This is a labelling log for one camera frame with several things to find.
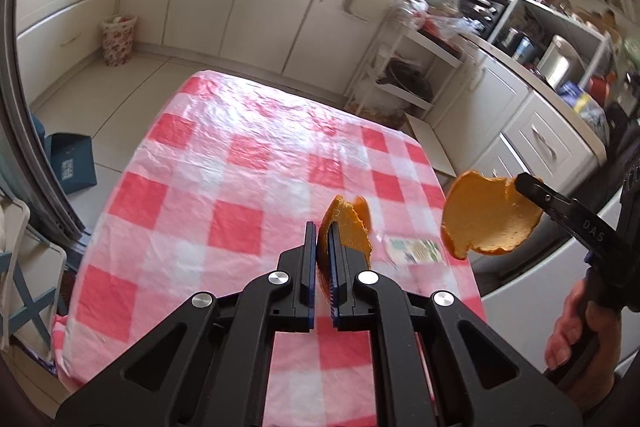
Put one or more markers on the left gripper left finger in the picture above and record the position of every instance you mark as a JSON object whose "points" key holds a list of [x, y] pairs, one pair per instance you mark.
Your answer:
{"points": [[296, 310]]}

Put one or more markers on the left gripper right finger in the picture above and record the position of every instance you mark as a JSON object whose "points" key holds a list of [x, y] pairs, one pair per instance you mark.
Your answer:
{"points": [[351, 301]]}

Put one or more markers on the clear plastic bottle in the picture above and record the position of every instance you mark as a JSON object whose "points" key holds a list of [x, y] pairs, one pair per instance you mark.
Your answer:
{"points": [[402, 251]]}

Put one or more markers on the orange peel piece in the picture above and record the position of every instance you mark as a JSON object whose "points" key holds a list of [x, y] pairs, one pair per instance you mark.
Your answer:
{"points": [[354, 223], [486, 215]]}

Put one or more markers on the red checkered tablecloth table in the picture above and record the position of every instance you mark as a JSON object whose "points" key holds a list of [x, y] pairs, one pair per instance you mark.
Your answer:
{"points": [[227, 178]]}

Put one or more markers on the white step stool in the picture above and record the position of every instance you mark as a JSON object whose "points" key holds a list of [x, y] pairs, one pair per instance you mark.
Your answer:
{"points": [[424, 134]]}

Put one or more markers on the metal countertop shelf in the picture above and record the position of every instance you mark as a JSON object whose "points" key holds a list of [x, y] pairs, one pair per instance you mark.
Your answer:
{"points": [[594, 49]]}

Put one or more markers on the white storage rack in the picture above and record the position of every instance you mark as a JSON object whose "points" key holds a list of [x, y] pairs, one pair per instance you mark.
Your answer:
{"points": [[403, 72]]}

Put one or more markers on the blue box on floor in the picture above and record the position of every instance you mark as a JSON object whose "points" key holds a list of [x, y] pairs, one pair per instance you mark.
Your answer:
{"points": [[71, 159]]}

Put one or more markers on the blue white folding rack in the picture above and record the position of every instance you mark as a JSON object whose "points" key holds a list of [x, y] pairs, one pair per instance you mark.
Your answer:
{"points": [[31, 275]]}

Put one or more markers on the floral waste basket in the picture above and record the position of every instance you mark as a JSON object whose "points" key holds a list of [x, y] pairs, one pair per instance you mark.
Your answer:
{"points": [[118, 39]]}

